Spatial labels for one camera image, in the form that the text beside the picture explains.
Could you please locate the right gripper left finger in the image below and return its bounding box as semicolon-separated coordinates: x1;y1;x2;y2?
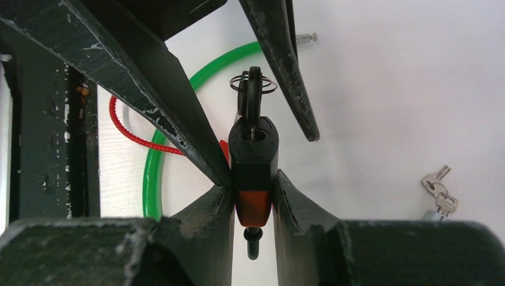
1;186;234;285

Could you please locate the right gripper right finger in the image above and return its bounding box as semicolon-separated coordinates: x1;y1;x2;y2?
273;170;504;285

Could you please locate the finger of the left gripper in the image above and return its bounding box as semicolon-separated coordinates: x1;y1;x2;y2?
239;0;320;142
1;1;231;186

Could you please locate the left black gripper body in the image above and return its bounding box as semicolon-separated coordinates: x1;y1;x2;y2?
119;0;227;40

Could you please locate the green cable lock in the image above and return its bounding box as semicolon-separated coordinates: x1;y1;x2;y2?
142;32;319;221

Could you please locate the red cable lock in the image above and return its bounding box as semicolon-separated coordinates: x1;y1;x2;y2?
108;95;230;164

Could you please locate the orange padlock with keys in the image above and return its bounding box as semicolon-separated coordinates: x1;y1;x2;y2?
228;66;279;260

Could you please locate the silver key bunch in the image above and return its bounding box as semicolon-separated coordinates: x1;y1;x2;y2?
420;165;459;222

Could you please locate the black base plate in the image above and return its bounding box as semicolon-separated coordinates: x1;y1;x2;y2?
1;27;101;222

